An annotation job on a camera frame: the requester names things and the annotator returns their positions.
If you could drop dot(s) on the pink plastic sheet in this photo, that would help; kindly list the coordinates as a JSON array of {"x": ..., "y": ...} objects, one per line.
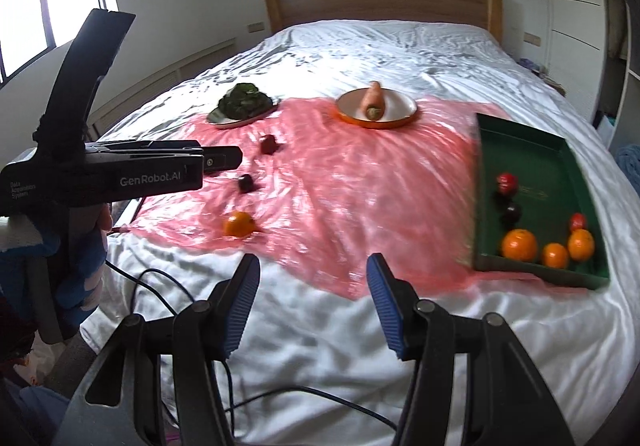
[{"x": 350, "y": 186}]

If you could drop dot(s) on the person's left hand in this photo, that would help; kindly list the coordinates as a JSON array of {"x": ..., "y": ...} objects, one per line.
[{"x": 103, "y": 222}]

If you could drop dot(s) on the carrot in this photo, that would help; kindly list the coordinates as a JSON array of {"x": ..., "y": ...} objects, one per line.
[{"x": 373, "y": 101}]

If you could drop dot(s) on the white plate with orange rim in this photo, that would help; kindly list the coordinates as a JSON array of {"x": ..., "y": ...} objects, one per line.
[{"x": 350, "y": 109}]

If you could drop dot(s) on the dark leafy greens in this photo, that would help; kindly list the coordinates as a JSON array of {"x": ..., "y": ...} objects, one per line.
[{"x": 245, "y": 100}]

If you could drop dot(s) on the white wardrobe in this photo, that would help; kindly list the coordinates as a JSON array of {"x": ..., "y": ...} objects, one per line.
[{"x": 575, "y": 1}]

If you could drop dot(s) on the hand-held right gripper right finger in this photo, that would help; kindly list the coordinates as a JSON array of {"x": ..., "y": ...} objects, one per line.
[{"x": 387, "y": 306}]

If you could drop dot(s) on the dark purple plum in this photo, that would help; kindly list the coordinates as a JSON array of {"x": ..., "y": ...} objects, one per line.
[
  {"x": 245, "y": 182},
  {"x": 512, "y": 213}
]

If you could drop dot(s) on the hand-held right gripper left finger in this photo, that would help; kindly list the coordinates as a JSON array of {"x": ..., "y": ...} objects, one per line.
[{"x": 240, "y": 306}]

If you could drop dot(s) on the white duvet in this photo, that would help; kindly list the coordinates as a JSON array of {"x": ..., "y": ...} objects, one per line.
[{"x": 350, "y": 51}]

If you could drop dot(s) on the low beige wall cabinet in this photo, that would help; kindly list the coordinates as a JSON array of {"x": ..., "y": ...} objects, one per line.
[{"x": 165, "y": 76}]

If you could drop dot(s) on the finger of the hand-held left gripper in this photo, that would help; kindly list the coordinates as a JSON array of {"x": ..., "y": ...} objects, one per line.
[
  {"x": 222, "y": 160},
  {"x": 85, "y": 76}
]

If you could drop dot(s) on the plate with dark rim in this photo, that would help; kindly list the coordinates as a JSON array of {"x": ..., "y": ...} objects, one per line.
[{"x": 216, "y": 119}]

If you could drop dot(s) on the wooden headboard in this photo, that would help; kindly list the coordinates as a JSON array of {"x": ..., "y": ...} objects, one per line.
[{"x": 380, "y": 1}]

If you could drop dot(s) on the blue cloth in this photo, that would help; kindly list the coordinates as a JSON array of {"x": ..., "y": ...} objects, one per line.
[{"x": 629, "y": 164}]

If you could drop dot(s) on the green rectangular tray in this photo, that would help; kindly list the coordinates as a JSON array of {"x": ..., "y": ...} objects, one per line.
[{"x": 530, "y": 156}]

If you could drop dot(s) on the white bag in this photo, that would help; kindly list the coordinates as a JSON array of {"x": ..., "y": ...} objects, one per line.
[{"x": 604, "y": 127}]

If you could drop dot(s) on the wooden nightstand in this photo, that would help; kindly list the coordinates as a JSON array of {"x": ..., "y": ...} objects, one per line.
[{"x": 552, "y": 85}]

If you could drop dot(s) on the large orange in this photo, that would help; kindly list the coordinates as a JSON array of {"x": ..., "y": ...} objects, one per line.
[{"x": 520, "y": 244}]

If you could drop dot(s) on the beige wall switch panel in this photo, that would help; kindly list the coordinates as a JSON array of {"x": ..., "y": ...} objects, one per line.
[
  {"x": 256, "y": 27},
  {"x": 532, "y": 39}
]

